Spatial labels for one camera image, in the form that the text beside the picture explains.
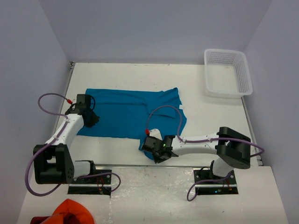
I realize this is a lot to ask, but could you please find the blue t shirt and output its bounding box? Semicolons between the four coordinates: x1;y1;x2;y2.
76;87;188;161

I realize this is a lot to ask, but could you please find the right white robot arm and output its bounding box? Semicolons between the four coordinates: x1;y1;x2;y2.
141;127;251;183

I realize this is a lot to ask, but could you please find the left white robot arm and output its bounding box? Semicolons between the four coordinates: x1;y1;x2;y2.
33;94;100;184

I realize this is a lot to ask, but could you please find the white plastic basket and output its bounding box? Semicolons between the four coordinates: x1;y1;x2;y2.
204;49;253;99

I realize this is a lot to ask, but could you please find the orange t shirt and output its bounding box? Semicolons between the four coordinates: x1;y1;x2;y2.
46;199;95;224

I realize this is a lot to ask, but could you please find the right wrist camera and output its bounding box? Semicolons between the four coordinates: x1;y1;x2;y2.
145;128;162;140

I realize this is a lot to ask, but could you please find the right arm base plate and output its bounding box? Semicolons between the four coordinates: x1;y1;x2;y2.
193;167;239;196

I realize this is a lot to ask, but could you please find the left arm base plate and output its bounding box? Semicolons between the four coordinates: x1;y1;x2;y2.
67;174;112;196

